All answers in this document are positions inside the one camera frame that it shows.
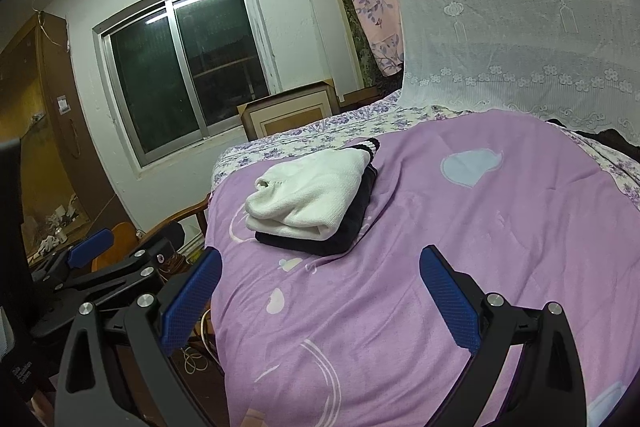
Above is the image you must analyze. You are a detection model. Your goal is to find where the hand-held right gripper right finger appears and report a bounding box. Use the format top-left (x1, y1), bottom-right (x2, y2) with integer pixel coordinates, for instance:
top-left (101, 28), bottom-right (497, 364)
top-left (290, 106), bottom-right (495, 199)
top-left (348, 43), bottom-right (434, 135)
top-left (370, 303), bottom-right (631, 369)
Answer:
top-left (419, 244), bottom-right (587, 427)

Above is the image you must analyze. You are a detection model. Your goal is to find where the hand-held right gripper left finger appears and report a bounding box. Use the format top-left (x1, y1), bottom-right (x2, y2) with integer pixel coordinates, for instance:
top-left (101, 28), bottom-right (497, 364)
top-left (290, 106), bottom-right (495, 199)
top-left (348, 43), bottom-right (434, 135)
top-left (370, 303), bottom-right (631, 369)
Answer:
top-left (54, 247), bottom-right (223, 427)

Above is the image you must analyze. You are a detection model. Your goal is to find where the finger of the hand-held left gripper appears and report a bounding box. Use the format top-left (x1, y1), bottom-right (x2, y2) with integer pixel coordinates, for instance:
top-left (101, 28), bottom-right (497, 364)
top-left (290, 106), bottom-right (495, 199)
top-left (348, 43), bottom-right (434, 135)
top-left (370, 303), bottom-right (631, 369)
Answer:
top-left (31, 228), bottom-right (115, 288)
top-left (65, 222), bottom-right (186, 303)

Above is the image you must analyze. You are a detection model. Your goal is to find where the white black-striped sweater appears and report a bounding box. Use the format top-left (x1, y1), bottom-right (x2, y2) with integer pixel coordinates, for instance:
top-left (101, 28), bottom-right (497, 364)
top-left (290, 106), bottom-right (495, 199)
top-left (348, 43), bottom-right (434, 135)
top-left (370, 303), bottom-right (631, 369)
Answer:
top-left (244, 138), bottom-right (382, 242)

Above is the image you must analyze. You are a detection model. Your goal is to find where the wooden chair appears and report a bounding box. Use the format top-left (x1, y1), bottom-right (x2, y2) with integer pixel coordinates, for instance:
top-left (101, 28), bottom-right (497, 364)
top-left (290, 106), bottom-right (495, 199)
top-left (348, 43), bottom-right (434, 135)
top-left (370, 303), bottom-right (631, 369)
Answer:
top-left (92, 193), bottom-right (213, 273)

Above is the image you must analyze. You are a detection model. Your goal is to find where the purple blanket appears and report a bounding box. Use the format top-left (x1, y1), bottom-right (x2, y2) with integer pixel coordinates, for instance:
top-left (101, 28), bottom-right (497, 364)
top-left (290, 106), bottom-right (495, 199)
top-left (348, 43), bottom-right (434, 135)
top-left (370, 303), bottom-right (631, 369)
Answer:
top-left (207, 109), bottom-right (640, 427)

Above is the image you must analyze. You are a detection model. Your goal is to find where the dark navy folded garment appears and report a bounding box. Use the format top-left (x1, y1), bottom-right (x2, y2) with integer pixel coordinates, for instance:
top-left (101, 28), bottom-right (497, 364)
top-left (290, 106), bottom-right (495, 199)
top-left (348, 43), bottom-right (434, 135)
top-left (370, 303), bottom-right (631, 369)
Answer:
top-left (254, 164), bottom-right (379, 257)

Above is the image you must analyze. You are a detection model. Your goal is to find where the brown wooden wardrobe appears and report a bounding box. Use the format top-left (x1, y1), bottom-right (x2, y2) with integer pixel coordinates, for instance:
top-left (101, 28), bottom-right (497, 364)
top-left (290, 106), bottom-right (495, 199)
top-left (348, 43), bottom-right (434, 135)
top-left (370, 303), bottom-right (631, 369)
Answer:
top-left (0, 12), bottom-right (131, 258)

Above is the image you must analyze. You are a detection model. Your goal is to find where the sliding glass window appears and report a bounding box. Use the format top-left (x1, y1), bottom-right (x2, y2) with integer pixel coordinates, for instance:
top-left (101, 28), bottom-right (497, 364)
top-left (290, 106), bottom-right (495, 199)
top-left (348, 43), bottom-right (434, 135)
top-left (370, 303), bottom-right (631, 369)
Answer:
top-left (92, 0), bottom-right (281, 168)

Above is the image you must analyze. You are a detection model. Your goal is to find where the purple floral bed sheet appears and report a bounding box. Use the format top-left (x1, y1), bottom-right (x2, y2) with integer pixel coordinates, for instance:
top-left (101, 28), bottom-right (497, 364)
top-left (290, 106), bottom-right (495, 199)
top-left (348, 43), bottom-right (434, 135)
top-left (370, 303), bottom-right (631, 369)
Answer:
top-left (212, 89), bottom-right (640, 198)

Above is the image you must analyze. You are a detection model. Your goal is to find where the green patterned panel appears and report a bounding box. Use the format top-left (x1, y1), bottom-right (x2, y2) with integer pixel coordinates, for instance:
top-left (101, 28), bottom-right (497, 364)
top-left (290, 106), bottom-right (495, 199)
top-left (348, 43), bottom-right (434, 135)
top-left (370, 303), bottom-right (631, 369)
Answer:
top-left (337, 0), bottom-right (378, 88)

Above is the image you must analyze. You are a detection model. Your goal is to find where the white board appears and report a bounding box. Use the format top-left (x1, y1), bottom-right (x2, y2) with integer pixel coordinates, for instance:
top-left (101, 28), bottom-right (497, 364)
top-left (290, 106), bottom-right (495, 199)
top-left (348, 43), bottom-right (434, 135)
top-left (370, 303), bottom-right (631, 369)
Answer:
top-left (308, 0), bottom-right (366, 102)

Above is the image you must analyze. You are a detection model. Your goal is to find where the white lace cover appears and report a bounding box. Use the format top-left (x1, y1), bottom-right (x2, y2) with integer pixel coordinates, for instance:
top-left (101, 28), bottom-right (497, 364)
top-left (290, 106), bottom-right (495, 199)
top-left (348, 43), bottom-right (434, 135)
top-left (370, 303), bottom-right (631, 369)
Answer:
top-left (372, 0), bottom-right (640, 138)

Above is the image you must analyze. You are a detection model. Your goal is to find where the white cable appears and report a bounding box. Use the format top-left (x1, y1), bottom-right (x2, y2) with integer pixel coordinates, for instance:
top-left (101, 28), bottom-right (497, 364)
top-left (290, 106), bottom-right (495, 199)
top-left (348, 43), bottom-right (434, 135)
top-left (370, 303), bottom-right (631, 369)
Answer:
top-left (182, 307), bottom-right (221, 375)

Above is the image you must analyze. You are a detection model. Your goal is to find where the wooden picture frame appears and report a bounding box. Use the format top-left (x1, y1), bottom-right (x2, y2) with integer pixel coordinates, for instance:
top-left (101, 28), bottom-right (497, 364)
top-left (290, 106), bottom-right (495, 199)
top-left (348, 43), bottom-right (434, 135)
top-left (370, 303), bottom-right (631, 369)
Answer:
top-left (237, 82), bottom-right (342, 142)

